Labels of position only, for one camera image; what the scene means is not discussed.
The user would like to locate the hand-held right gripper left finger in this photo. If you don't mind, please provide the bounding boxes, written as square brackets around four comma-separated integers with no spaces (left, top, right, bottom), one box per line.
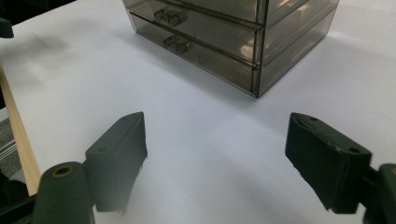
[84,111,149,216]

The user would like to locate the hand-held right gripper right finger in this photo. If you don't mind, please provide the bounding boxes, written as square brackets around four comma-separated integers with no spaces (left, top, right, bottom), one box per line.
[284,112,374,216]

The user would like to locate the wooden table edge strip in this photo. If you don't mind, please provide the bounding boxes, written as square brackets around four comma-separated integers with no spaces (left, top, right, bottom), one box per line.
[0,65,42,197]

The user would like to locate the smoky transparent drawer cabinet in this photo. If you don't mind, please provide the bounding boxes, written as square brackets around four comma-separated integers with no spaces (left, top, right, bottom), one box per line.
[121,0,341,99]

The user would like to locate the smoky transparent plastic drawer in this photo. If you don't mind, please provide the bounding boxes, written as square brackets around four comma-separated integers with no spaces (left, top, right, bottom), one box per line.
[162,0,260,24]
[128,11,260,97]
[122,0,264,67]

